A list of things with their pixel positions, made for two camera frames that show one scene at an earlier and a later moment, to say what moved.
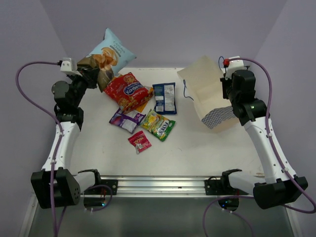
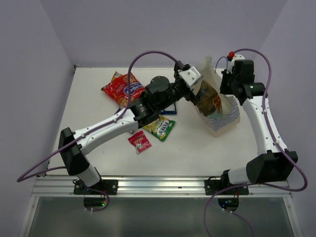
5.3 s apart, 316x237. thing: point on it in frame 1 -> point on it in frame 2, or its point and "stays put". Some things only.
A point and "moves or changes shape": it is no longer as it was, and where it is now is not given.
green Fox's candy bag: (159, 126) stays put
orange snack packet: (150, 90) moves or changes shape
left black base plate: (101, 190) stays put
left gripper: (89, 77) -> (190, 96)
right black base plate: (222, 187) stays put
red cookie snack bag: (128, 92) stays put
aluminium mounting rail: (161, 185) stays put
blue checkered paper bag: (203, 79) stays put
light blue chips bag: (111, 53) -> (209, 101)
